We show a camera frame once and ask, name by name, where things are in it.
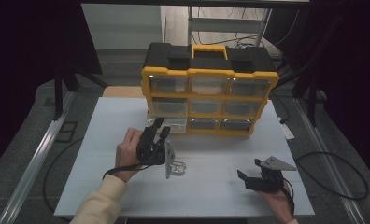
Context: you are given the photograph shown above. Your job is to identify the white metal shelf frame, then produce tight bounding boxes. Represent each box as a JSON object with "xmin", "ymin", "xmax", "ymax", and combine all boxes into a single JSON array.
[{"xmin": 187, "ymin": 6, "xmax": 273, "ymax": 49}]

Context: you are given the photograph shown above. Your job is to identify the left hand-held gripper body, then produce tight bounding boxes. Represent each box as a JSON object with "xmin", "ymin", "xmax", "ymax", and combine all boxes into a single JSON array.
[{"xmin": 135, "ymin": 125, "xmax": 177, "ymax": 180}]

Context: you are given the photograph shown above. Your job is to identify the dark curtain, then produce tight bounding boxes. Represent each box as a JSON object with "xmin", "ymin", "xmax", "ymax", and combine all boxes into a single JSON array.
[
  {"xmin": 0, "ymin": 0, "xmax": 104, "ymax": 175},
  {"xmin": 294, "ymin": 0, "xmax": 370, "ymax": 188}
]

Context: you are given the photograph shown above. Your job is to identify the grid of clear organizer drawers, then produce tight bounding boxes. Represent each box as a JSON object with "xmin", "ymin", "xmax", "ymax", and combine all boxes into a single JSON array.
[{"xmin": 149, "ymin": 74, "xmax": 273, "ymax": 132}]

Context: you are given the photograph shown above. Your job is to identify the right hand-held gripper cable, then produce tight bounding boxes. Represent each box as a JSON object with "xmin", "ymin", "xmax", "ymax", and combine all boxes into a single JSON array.
[{"xmin": 281, "ymin": 176, "xmax": 296, "ymax": 217}]

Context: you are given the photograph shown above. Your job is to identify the yellow black drawer organizer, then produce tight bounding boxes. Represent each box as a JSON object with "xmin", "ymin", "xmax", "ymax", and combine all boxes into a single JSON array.
[{"xmin": 140, "ymin": 42, "xmax": 280, "ymax": 137}]

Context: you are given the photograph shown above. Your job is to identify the person's right hand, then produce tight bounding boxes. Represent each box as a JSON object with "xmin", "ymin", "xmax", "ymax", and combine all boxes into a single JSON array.
[{"xmin": 257, "ymin": 182, "xmax": 297, "ymax": 224}]

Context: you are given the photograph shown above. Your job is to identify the aluminium rail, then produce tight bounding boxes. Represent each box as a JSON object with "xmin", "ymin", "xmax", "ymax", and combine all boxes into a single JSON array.
[
  {"xmin": 292, "ymin": 97, "xmax": 370, "ymax": 224},
  {"xmin": 0, "ymin": 90, "xmax": 78, "ymax": 224}
]

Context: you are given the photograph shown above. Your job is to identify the white tag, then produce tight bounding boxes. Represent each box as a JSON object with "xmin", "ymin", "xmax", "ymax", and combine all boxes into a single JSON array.
[{"xmin": 280, "ymin": 123, "xmax": 296, "ymax": 141}]

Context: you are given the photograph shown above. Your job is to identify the person's left hand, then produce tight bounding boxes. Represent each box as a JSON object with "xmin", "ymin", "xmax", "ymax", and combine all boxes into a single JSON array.
[{"xmin": 114, "ymin": 126, "xmax": 149, "ymax": 184}]

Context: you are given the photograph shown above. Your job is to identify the clear plastic drawer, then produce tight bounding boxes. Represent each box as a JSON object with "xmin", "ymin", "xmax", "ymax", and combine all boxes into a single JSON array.
[{"xmin": 147, "ymin": 116, "xmax": 188, "ymax": 135}]

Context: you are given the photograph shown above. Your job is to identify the left hand-held gripper cable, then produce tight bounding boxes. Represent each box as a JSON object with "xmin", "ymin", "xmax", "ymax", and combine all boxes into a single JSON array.
[{"xmin": 102, "ymin": 163, "xmax": 152, "ymax": 181}]

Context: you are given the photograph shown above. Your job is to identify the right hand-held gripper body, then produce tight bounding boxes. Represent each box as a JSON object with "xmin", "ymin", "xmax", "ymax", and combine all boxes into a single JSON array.
[{"xmin": 244, "ymin": 155, "xmax": 298, "ymax": 194}]

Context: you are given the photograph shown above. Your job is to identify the thin black cable with plug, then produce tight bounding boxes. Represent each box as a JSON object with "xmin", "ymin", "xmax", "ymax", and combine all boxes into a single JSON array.
[{"xmin": 270, "ymin": 93, "xmax": 291, "ymax": 125}]

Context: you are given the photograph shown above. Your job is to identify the black metal stand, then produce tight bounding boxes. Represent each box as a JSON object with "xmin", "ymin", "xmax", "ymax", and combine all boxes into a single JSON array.
[
  {"xmin": 51, "ymin": 65, "xmax": 110, "ymax": 121},
  {"xmin": 276, "ymin": 13, "xmax": 348, "ymax": 128}
]

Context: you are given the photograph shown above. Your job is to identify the looped black floor cable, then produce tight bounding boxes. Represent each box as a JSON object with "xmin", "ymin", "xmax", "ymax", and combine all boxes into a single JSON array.
[{"xmin": 294, "ymin": 151, "xmax": 370, "ymax": 201}]

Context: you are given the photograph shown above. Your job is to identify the hand-held gripper cable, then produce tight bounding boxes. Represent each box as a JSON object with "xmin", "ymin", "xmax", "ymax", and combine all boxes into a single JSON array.
[
  {"xmin": 102, "ymin": 163, "xmax": 152, "ymax": 181},
  {"xmin": 281, "ymin": 176, "xmax": 296, "ymax": 217}
]

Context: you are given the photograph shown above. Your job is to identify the tangle of background cables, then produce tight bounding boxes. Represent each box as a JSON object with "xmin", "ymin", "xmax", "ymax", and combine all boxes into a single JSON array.
[{"xmin": 191, "ymin": 7, "xmax": 300, "ymax": 49}]

